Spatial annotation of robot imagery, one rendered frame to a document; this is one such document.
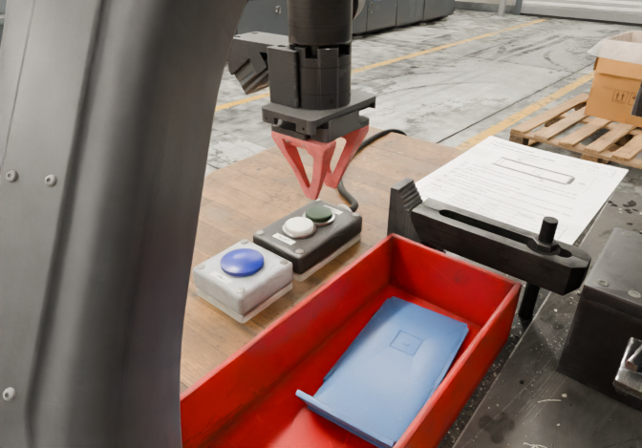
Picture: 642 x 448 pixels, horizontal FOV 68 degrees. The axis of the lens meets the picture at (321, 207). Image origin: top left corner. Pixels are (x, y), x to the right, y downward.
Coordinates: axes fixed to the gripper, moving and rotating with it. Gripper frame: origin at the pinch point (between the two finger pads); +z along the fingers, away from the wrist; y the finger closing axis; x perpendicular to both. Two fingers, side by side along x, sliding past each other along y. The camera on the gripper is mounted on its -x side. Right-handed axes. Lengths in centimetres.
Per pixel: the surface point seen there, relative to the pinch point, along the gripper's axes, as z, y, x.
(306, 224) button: 3.0, 3.2, 0.6
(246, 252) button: 3.0, 10.6, -0.4
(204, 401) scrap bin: 2.1, 24.0, 10.4
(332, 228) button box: 3.8, 1.1, 2.5
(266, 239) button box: 3.8, 7.0, -1.5
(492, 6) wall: 96, -944, -349
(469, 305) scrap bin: 4.6, 2.4, 18.3
